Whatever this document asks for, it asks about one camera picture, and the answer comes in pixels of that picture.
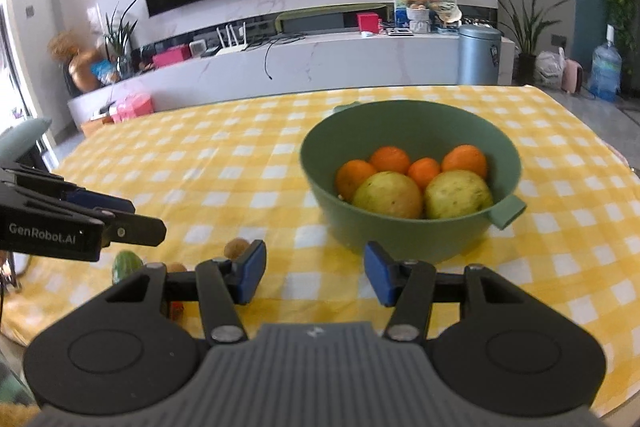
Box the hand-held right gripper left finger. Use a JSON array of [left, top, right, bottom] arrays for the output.
[[102, 241, 267, 347]]

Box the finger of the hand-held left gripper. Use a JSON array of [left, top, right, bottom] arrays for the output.
[[0, 164, 136, 214], [0, 181, 167, 248]]

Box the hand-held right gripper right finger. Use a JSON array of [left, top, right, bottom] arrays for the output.
[[364, 242, 526, 343]]

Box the short green cucumber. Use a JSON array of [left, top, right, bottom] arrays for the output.
[[112, 251, 144, 283]]

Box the green colander bowl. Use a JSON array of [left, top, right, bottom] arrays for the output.
[[299, 99, 527, 265]]

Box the reddish yellow pear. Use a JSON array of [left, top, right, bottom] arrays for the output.
[[351, 172, 423, 219]]

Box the orange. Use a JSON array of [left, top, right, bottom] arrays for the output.
[[335, 159, 378, 200], [407, 157, 442, 188], [370, 146, 411, 175], [441, 145, 488, 180]]

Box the yellow green pear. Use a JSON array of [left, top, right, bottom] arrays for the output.
[[424, 169, 494, 220]]

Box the orange cardboard box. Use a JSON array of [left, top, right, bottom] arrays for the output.
[[81, 117, 115, 138]]

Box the pink storage box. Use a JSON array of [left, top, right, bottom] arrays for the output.
[[109, 93, 155, 124]]

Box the green chair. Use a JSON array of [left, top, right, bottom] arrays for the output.
[[0, 117, 53, 172]]

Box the yellow checked tablecloth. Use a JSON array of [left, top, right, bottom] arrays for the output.
[[0, 84, 640, 400]]

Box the brown vase with dried flowers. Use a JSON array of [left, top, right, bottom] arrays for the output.
[[50, 32, 103, 98]]

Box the blue snack bag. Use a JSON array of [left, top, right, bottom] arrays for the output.
[[91, 59, 121, 85]]

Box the magenta flat box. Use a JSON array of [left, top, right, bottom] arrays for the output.
[[152, 45, 192, 68]]

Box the green leafy plant in vase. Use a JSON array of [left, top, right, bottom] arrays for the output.
[[102, 0, 140, 75]]

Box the yellow fuzzy cloth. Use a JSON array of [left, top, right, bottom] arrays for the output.
[[0, 399, 41, 427]]

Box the white router with antennas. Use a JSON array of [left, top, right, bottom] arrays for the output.
[[214, 22, 249, 56]]

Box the white marble tv console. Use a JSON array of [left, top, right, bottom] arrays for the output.
[[67, 29, 516, 138]]

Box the grey blue trash can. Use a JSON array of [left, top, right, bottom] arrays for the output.
[[457, 24, 502, 86]]

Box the tall plant in black pot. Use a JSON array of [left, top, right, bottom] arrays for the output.
[[485, 0, 571, 86]]

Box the green edged grey panel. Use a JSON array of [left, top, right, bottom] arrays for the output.
[[276, 4, 388, 35]]

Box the white plastic bag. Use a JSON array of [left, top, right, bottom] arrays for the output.
[[535, 49, 566, 88]]

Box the teddy bear in white basket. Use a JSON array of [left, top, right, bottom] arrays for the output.
[[406, 0, 432, 34]]

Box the colourful picture board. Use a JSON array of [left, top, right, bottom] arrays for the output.
[[393, 0, 458, 25]]

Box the white decorative fan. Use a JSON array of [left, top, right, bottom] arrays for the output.
[[432, 0, 462, 25]]

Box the small pink heater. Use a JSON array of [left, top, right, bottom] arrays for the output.
[[561, 59, 583, 94]]

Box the blue water jug with pump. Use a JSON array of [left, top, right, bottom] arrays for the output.
[[589, 25, 623, 104]]

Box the black hanging cable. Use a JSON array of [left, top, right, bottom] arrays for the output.
[[264, 36, 306, 82]]

